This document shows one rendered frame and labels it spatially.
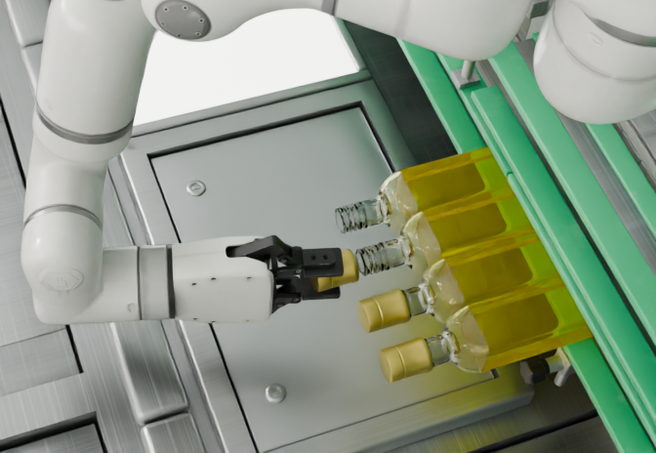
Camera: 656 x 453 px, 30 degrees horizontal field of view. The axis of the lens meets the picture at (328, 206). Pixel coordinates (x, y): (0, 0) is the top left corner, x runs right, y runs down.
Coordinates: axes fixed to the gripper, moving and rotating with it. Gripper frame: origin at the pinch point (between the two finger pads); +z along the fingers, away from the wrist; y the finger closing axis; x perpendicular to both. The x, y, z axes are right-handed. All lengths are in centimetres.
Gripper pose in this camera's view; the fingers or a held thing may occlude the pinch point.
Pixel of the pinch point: (321, 273)
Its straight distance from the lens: 125.0
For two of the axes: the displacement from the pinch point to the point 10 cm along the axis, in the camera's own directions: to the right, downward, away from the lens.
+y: 0.7, -5.7, -8.1
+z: 9.9, -0.4, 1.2
